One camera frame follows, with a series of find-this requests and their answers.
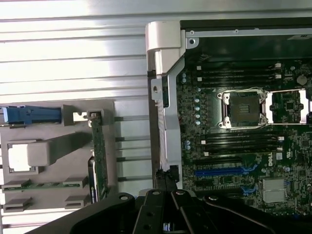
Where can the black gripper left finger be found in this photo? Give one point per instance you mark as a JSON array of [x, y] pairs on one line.
[[151, 212]]

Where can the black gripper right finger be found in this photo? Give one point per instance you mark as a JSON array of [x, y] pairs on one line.
[[187, 212]]

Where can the blue expansion slot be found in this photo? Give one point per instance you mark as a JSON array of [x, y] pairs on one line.
[[219, 172]]

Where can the silver chipset heatsink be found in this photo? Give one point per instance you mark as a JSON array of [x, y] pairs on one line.
[[274, 192]]

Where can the grey parts rack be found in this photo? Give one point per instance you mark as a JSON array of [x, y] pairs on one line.
[[73, 165]]

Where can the black open PC case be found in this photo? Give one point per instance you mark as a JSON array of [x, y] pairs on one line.
[[170, 122]]

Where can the green RAM stick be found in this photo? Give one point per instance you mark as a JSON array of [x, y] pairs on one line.
[[46, 185]]

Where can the CPU socket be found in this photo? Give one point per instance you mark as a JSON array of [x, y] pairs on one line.
[[243, 108]]

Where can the green motherboard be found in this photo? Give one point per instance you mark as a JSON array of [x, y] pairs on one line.
[[299, 156]]

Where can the silver CPU chip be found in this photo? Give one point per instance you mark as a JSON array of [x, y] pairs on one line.
[[17, 158]]

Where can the hard disk with blue carrier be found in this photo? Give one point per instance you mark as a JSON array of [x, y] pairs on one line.
[[36, 115]]

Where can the round coin cell battery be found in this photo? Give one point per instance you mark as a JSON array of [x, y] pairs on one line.
[[302, 79]]

